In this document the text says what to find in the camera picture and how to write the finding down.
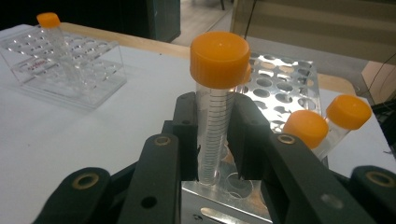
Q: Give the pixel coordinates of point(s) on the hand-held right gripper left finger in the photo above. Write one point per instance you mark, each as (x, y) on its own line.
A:
(188, 140)

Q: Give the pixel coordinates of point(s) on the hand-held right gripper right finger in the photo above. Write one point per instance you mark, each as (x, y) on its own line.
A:
(249, 140)

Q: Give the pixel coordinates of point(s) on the orange-capped clear test tube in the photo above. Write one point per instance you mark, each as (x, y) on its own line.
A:
(218, 62)
(48, 20)
(348, 112)
(247, 74)
(305, 127)

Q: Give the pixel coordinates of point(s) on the perforated metal tube rack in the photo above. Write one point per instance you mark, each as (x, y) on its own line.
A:
(280, 87)

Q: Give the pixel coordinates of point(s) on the clear acrylic tube rack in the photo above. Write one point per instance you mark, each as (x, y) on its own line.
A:
(102, 62)

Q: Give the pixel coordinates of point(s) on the light wooden table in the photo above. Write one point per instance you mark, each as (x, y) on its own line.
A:
(140, 42)

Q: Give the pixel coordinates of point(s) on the dark cabinet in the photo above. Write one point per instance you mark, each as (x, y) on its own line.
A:
(163, 18)

